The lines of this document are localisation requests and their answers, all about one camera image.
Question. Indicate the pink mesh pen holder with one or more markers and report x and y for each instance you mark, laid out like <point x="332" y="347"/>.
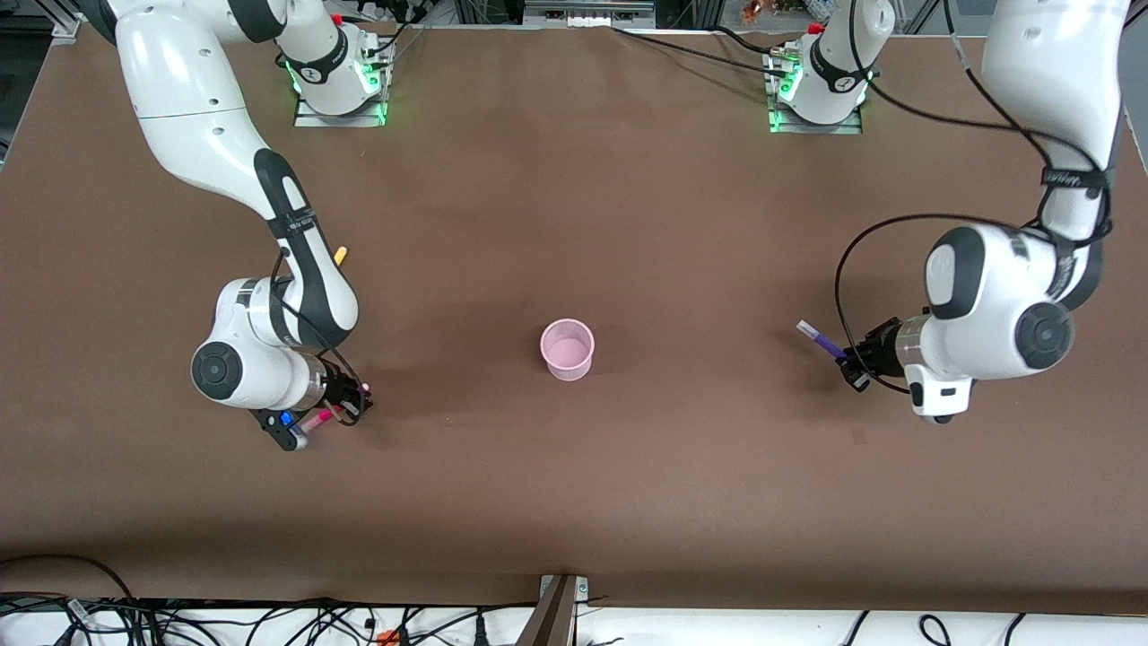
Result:
<point x="568" y="354"/>

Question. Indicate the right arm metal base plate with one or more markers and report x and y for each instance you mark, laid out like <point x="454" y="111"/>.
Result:
<point x="309" y="119"/>

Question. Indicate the aluminium corner extrusion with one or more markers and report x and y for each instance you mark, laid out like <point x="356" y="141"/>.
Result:
<point x="67" y="25"/>

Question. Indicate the purple marker pen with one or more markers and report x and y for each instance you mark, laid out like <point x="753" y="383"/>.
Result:
<point x="821" y="339"/>

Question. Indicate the aluminium camera post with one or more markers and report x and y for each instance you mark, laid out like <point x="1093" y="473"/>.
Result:
<point x="552" y="619"/>

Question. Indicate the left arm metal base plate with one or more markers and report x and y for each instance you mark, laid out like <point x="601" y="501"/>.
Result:
<point x="812" y="128"/>

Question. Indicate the pink marker pen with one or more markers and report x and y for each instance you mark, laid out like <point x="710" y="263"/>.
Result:
<point x="318" y="419"/>

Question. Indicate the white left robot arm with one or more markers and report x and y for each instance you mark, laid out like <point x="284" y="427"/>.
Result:
<point x="995" y="296"/>

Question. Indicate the orange object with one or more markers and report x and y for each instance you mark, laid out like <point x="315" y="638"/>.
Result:
<point x="758" y="11"/>

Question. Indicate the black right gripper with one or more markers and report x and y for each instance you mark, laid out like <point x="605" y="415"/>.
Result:
<point x="340" y="388"/>

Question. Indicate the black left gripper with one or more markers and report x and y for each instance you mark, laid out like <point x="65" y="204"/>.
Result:
<point x="882" y="353"/>

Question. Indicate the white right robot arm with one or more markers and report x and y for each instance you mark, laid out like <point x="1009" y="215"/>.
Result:
<point x="188" y="90"/>

